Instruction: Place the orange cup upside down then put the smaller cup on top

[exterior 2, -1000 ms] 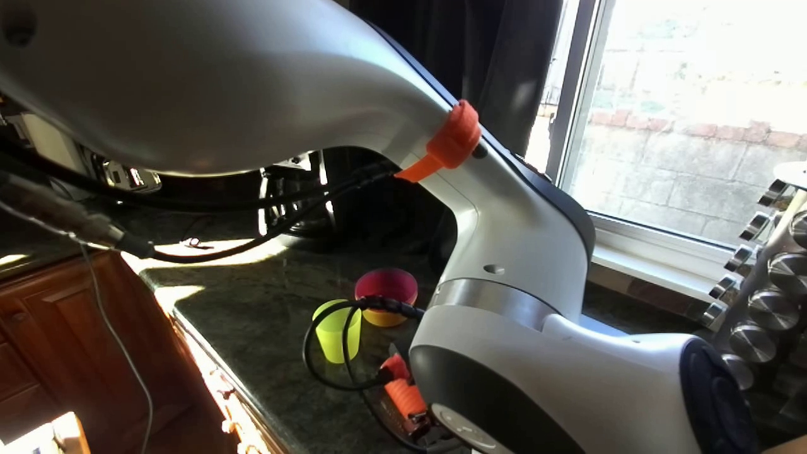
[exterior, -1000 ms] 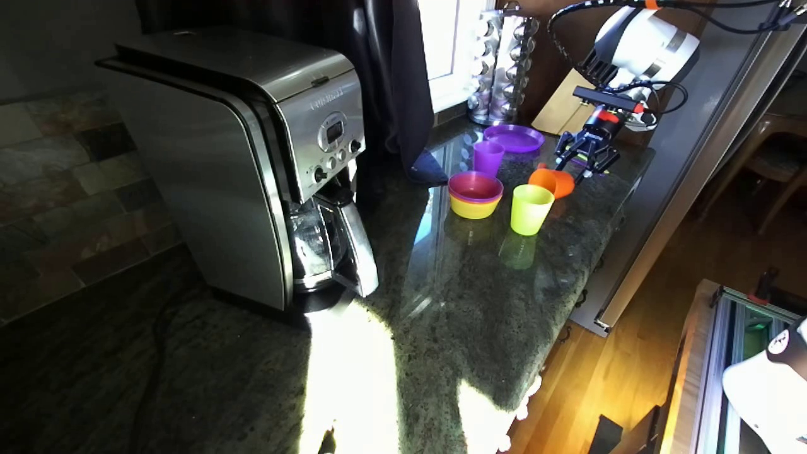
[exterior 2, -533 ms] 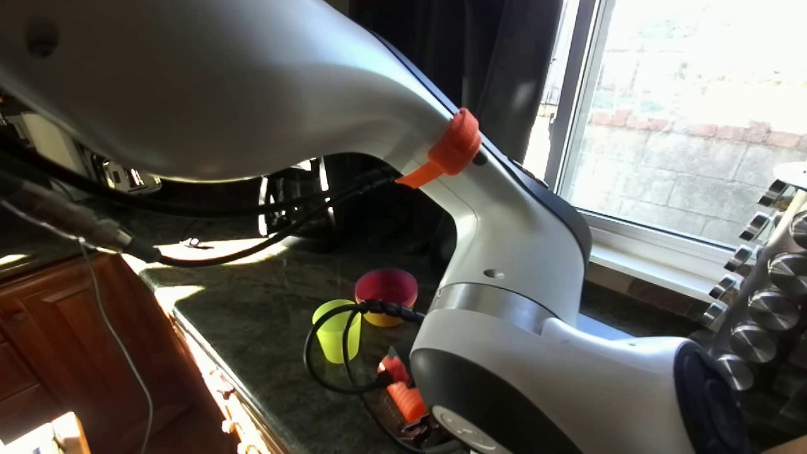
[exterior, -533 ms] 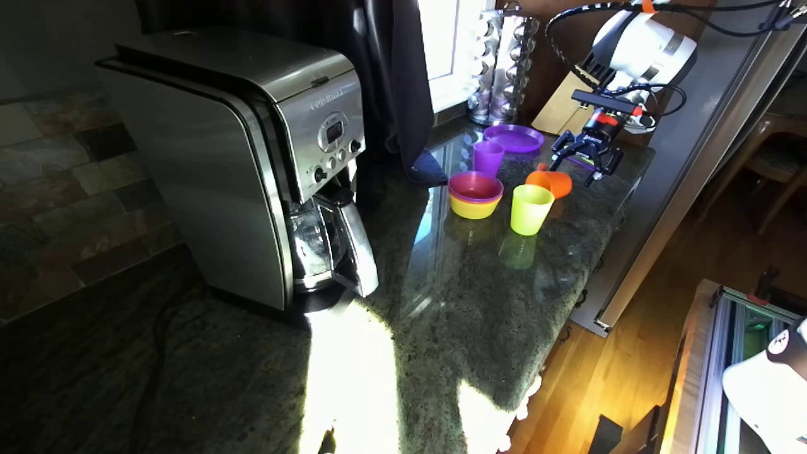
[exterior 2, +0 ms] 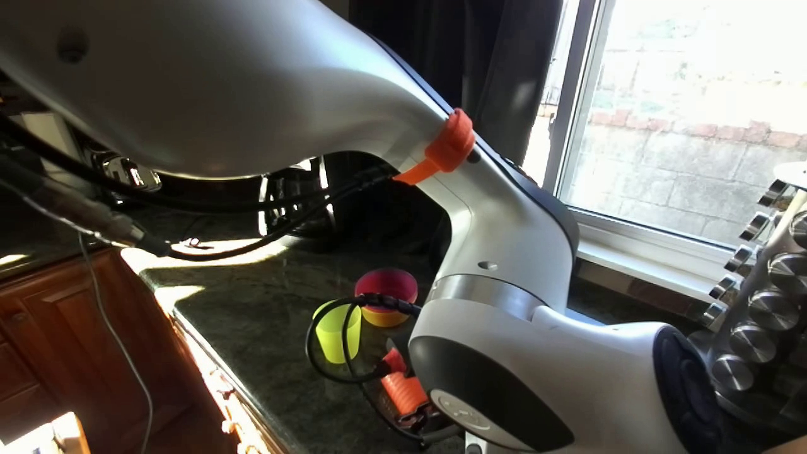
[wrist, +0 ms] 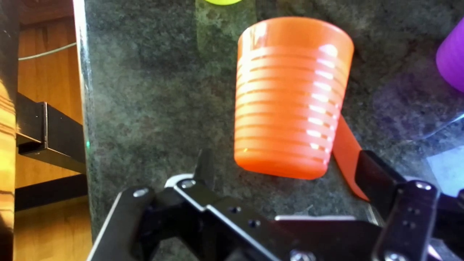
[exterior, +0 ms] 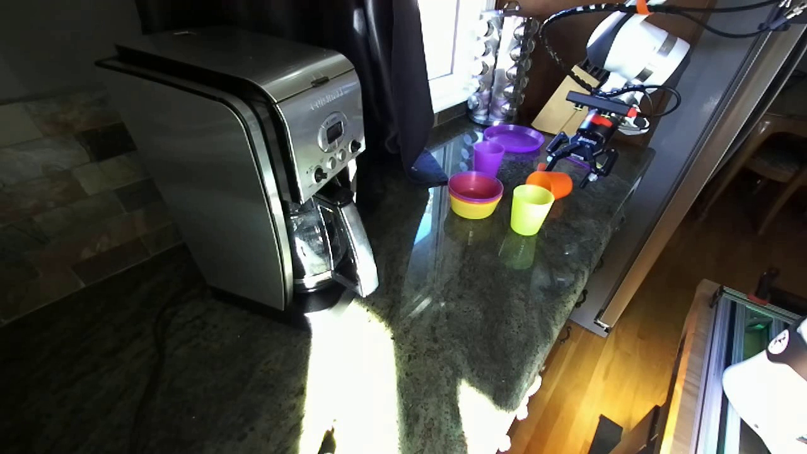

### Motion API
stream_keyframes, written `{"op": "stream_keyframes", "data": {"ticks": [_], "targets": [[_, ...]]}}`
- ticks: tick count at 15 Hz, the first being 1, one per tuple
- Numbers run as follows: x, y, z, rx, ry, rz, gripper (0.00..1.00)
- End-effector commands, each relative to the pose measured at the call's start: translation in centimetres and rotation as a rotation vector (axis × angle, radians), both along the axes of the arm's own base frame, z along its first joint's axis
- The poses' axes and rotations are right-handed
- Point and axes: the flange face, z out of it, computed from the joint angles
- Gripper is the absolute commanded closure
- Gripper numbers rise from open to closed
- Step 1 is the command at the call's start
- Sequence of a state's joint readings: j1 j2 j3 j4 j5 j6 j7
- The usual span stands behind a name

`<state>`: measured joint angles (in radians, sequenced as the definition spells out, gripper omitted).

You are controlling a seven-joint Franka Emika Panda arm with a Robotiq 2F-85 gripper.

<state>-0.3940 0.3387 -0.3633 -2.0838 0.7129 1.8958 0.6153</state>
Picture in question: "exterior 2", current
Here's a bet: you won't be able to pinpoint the orange plastic cup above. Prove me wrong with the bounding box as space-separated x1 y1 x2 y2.
376 371 436 423

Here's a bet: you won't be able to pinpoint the green plastic cup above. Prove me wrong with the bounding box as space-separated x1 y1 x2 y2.
307 297 365 369

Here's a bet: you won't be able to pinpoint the yellow plastic bowl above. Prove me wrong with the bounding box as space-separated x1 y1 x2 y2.
361 306 414 330

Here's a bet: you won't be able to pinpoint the dark curtain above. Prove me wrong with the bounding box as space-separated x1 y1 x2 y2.
345 0 568 171

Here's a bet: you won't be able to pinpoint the chrome toaster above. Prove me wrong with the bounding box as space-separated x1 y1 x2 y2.
98 152 163 198

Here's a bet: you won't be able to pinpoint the brown wooden cabinet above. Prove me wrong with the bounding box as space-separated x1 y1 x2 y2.
0 248 292 454

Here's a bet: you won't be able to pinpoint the orange cable clip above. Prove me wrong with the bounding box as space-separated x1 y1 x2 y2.
392 107 480 189

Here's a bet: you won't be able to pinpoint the window with white frame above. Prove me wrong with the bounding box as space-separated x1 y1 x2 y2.
520 0 807 304

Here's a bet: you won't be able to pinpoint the thin grey cable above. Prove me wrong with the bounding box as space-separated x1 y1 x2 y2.
73 232 158 454

